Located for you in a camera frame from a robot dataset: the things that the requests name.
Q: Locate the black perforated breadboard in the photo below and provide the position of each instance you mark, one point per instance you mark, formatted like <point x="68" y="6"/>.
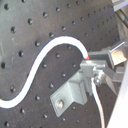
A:
<point x="26" y="26"/>

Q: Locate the grey metal cable clip bracket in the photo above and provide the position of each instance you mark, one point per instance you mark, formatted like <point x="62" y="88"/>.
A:
<point x="76" y="87"/>

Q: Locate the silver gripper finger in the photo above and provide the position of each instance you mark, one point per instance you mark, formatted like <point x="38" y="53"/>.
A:
<point x="117" y="76"/>
<point x="113" y="55"/>

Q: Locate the grey metal frame piece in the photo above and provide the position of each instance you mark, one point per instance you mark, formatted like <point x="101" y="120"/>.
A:
<point x="118" y="5"/>

